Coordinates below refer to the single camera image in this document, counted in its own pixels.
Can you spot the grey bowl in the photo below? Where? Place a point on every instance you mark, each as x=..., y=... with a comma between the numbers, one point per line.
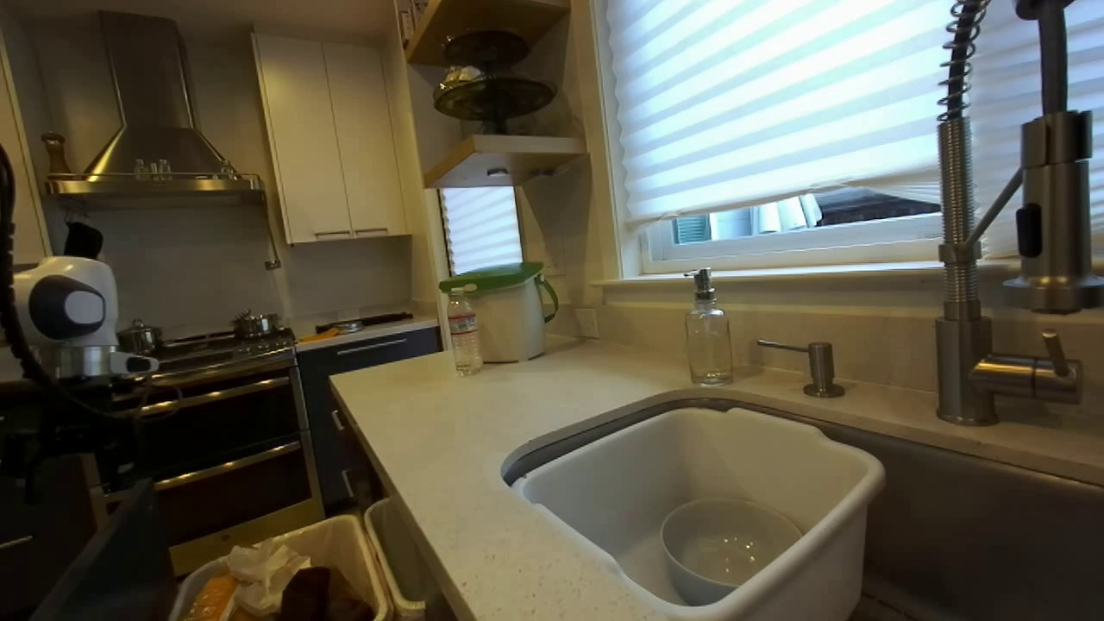
x=731, y=554

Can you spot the dark base cabinet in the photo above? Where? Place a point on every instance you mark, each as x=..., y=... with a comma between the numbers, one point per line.
x=366, y=357

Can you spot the clear plastic water bottle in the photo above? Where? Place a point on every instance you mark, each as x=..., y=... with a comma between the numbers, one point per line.
x=464, y=331

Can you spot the steel built-in soap pump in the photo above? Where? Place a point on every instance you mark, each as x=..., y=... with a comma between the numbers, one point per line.
x=824, y=368

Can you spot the stainless range hood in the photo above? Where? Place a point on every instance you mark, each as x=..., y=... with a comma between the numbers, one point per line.
x=156, y=126

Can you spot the stainless spring faucet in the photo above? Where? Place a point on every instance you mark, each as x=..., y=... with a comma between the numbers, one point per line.
x=961, y=286

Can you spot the white trash bin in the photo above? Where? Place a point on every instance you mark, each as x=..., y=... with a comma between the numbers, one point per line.
x=346, y=546
x=398, y=554

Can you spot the white plastic wash basin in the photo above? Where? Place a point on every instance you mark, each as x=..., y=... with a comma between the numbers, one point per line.
x=634, y=494

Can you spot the glass soap dispenser bottle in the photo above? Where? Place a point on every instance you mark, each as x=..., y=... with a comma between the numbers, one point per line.
x=710, y=340

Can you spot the wooden wall shelf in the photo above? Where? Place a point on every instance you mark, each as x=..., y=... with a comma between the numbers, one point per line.
x=478, y=23
x=505, y=154

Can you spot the crumpled white paper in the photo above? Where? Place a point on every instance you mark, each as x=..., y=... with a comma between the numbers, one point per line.
x=263, y=569

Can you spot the steel cooking pot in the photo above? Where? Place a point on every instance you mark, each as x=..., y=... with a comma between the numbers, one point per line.
x=252, y=325
x=139, y=335

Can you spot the orange trash item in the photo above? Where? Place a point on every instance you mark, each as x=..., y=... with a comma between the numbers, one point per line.
x=210, y=600

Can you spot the narrow white door blind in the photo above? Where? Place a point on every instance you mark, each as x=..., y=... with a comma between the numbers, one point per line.
x=486, y=230

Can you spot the wide white window blind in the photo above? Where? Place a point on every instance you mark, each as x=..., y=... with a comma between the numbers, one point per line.
x=796, y=103

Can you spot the black kitchen stove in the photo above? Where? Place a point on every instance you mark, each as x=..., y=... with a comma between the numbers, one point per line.
x=229, y=437

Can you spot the brown trash item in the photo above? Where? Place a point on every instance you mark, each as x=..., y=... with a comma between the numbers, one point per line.
x=330, y=593

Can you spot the stainless steel sink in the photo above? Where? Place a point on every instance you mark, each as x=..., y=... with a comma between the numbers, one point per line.
x=978, y=529

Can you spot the pale food on stand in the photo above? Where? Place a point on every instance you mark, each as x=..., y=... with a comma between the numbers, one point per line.
x=459, y=77

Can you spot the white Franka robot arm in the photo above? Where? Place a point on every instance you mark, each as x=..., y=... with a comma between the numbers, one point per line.
x=72, y=312

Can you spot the white wall cabinet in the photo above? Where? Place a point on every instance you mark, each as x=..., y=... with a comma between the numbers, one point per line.
x=330, y=139

